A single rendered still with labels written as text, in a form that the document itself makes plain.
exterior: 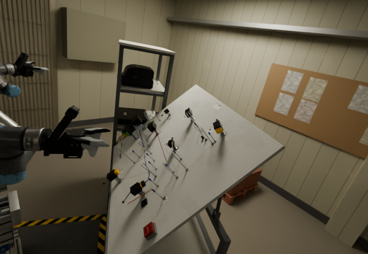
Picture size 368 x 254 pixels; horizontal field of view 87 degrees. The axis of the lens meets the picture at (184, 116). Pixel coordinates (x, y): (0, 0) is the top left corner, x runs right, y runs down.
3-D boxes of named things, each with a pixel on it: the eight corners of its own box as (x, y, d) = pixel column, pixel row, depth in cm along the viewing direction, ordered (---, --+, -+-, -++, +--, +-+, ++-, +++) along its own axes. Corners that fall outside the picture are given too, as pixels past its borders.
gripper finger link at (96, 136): (105, 139, 79) (82, 144, 71) (105, 125, 78) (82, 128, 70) (109, 142, 77) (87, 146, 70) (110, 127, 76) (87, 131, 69)
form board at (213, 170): (115, 147, 193) (113, 146, 192) (196, 85, 193) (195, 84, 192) (108, 282, 89) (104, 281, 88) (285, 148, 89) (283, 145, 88)
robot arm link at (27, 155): (34, 166, 73) (33, 140, 69) (21, 186, 63) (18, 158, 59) (9, 166, 70) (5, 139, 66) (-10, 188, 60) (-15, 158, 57)
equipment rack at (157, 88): (105, 210, 224) (118, 41, 162) (109, 175, 277) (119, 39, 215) (149, 206, 241) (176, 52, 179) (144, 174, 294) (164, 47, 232)
